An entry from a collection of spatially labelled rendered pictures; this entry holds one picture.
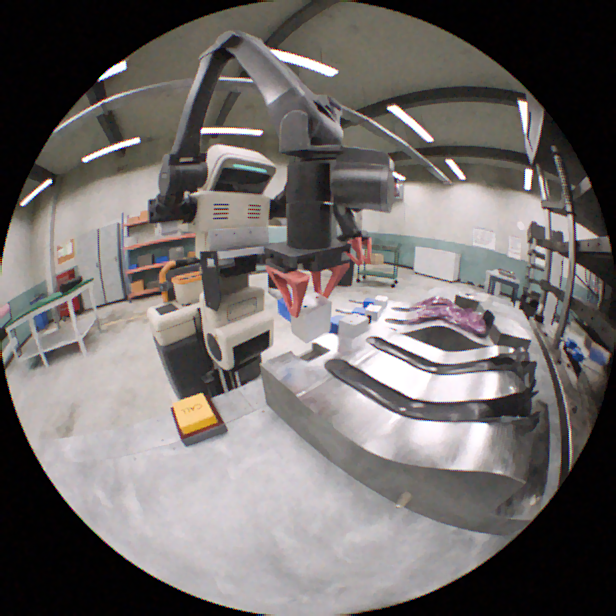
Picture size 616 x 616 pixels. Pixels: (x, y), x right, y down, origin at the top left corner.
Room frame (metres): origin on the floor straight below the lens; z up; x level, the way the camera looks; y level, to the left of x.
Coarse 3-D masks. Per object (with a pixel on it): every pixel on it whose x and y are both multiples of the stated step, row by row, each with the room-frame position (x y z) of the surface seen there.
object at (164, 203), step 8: (184, 192) 0.45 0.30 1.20; (152, 200) 0.44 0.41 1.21; (160, 200) 0.42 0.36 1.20; (168, 200) 0.42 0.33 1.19; (176, 200) 0.44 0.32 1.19; (184, 200) 0.47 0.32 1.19; (152, 208) 0.43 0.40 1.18; (160, 208) 0.42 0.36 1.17; (168, 208) 0.43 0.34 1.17; (176, 208) 0.45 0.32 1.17; (152, 216) 0.43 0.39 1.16; (160, 216) 0.43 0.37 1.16; (168, 216) 0.45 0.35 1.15; (176, 216) 0.46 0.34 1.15; (184, 216) 0.48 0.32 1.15
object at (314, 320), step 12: (312, 300) 0.29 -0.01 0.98; (324, 300) 0.29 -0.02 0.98; (288, 312) 0.29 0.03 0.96; (300, 312) 0.26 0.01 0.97; (312, 312) 0.26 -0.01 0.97; (324, 312) 0.28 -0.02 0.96; (300, 324) 0.27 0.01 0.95; (312, 324) 0.27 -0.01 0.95; (324, 324) 0.28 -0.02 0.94; (300, 336) 0.27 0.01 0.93; (312, 336) 0.27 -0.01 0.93
